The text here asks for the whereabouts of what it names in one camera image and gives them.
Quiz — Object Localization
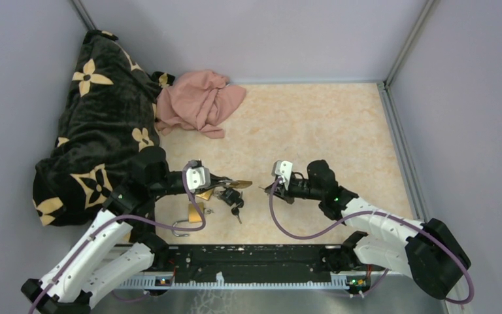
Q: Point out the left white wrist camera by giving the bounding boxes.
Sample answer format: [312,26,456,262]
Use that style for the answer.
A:
[182,160,211,192]

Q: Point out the long-shackle brass padlock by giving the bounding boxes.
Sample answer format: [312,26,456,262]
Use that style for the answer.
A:
[218,179,253,189]

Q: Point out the pink crumpled cloth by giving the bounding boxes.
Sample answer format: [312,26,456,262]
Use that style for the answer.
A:
[155,70,247,139]

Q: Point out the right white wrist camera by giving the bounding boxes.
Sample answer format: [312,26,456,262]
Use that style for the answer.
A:
[272,160,293,180]

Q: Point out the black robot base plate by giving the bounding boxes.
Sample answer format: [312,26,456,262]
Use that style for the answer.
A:
[149,245,369,284]

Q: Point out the upper left brass padlock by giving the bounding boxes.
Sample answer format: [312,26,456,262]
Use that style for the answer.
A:
[195,188,215,201]

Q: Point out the black-headed keys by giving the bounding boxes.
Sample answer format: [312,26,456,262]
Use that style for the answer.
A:
[231,204,242,224]

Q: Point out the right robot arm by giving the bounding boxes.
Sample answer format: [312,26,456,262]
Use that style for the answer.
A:
[265,160,475,305]

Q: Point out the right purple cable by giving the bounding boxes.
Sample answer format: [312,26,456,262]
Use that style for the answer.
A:
[269,175,476,305]

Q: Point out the black Kaijing padlock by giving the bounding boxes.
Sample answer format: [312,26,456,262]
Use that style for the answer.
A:
[214,188,244,207]

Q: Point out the purple cable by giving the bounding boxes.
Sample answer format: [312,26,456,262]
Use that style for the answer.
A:
[27,162,207,314]
[269,175,476,305]

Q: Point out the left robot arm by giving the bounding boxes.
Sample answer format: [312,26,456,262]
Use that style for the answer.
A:
[21,146,234,313]

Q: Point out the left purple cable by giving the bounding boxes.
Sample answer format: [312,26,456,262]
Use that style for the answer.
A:
[27,162,207,314]

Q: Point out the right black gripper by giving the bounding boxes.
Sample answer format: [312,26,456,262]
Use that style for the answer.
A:
[265,174,324,204]

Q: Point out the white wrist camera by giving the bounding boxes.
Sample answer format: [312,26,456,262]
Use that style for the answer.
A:
[182,160,211,192]
[272,160,293,180]

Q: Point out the black floral plush blanket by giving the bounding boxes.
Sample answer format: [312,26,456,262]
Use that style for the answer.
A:
[32,30,175,226]

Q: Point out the lower left brass padlock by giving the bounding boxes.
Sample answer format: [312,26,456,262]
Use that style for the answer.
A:
[171,204,202,237]

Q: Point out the aluminium frame rail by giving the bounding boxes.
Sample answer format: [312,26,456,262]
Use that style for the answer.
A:
[63,244,456,290]

